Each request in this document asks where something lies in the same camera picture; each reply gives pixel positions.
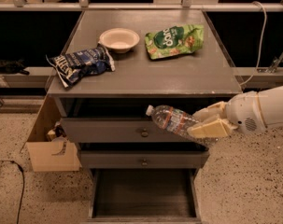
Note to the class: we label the clear plastic water bottle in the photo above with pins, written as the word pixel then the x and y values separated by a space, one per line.
pixel 177 122

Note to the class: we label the black object on ledge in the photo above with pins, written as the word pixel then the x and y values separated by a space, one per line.
pixel 13 67

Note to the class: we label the cardboard box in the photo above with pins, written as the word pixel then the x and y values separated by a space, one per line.
pixel 48 151

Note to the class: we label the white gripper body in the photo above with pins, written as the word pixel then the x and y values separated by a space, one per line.
pixel 244 113

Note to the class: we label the white paper bowl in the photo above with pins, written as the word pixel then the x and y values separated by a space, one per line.
pixel 119 40

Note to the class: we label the grey middle drawer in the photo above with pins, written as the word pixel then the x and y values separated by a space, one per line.
pixel 143 159

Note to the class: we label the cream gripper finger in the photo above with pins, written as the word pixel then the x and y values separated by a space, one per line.
pixel 216 110
pixel 212 129

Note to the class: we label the grey top drawer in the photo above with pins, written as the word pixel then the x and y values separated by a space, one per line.
pixel 117 130

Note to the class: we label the grey bottom drawer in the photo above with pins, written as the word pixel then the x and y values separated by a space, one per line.
pixel 144 196

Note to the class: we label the grey drawer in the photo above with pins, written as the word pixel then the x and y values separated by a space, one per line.
pixel 117 130
pixel 143 159
pixel 144 196

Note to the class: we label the green snack bag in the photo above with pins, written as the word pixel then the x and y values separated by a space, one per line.
pixel 174 41

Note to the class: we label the grey drawer cabinet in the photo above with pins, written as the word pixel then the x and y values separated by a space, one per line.
pixel 189 82

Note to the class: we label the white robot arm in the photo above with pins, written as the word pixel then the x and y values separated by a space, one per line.
pixel 271 102

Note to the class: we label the metal railing frame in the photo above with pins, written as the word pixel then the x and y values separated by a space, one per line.
pixel 205 5

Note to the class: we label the blue chip bag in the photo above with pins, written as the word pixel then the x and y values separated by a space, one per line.
pixel 73 67

